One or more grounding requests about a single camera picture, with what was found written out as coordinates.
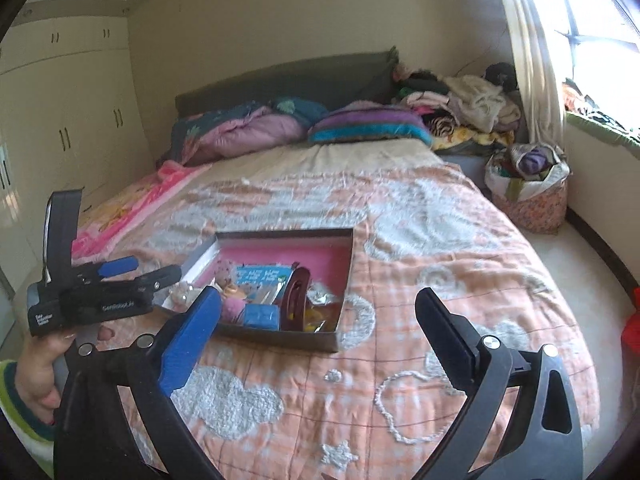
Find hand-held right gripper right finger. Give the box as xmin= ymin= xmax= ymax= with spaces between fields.
xmin=415 ymin=287 xmax=585 ymax=480

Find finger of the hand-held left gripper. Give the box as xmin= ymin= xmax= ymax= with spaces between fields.
xmin=120 ymin=264 xmax=183 ymax=302
xmin=74 ymin=255 xmax=141 ymax=282

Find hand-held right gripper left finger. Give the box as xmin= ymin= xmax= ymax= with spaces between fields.
xmin=54 ymin=285 xmax=223 ymax=480

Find small blue packet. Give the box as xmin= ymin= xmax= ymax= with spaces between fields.
xmin=241 ymin=303 xmax=282 ymax=333

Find brown hair clip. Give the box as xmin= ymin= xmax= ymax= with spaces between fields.
xmin=279 ymin=265 xmax=313 ymax=333

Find cardboard box with pink lining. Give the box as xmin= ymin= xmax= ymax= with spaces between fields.
xmin=160 ymin=227 xmax=356 ymax=354

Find clear plastic earring packet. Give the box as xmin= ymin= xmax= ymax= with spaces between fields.
xmin=306 ymin=281 xmax=347 ymax=309

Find person's left forearm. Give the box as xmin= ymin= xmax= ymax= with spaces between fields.
xmin=0 ymin=357 xmax=57 ymax=478

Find person's left hand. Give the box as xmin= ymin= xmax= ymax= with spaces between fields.
xmin=17 ymin=324 xmax=118 ymax=412

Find clear plastic bag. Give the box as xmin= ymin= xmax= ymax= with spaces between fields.
xmin=164 ymin=281 xmax=198 ymax=311

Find pink printed blanket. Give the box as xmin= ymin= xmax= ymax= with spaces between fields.
xmin=70 ymin=159 xmax=214 ymax=262

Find pale pink plush trinket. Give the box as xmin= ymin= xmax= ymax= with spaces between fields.
xmin=214 ymin=259 xmax=239 ymax=293

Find blue accessory card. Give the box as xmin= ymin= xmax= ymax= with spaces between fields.
xmin=231 ymin=264 xmax=297 ymax=307

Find yellow bangles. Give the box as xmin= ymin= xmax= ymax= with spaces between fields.
xmin=304 ymin=309 xmax=342 ymax=334

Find floral bag of fabrics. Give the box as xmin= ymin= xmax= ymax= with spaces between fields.
xmin=483 ymin=141 xmax=572 ymax=236

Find cream wardrobe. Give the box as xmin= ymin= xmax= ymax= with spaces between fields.
xmin=0 ymin=0 xmax=157 ymax=311

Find pink quilted pillow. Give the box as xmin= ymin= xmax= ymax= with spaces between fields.
xmin=166 ymin=96 xmax=332 ymax=167

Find red object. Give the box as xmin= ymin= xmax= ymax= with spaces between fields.
xmin=620 ymin=326 xmax=640 ymax=377

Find beige bed sheet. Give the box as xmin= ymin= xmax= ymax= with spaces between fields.
xmin=204 ymin=136 xmax=447 ymax=184

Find purple teal striped pillow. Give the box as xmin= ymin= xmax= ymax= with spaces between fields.
xmin=306 ymin=101 xmax=436 ymax=148

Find pile of clothes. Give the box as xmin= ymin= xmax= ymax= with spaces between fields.
xmin=391 ymin=59 xmax=532 ymax=154

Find grey headboard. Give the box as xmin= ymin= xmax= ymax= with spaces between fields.
xmin=174 ymin=46 xmax=402 ymax=119

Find green window seat cushion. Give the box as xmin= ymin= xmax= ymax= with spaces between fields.
xmin=564 ymin=111 xmax=640 ymax=162

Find cream curtain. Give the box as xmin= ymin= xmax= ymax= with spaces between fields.
xmin=491 ymin=0 xmax=569 ymax=147

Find window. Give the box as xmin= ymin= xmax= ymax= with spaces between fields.
xmin=515 ymin=0 xmax=640 ymax=106

